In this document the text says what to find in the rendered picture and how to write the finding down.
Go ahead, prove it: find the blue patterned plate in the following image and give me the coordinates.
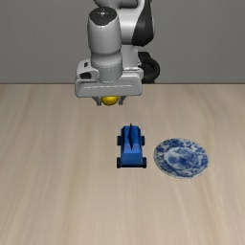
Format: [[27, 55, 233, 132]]
[[152, 137, 210, 179]]

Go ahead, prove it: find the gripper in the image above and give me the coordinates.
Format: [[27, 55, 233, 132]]
[[74, 58, 145, 107]]

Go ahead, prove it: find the yellow lemon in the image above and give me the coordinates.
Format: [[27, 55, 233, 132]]
[[100, 96, 120, 107]]

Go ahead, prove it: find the blue toy car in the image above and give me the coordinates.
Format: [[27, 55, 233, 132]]
[[116, 122, 148, 169]]

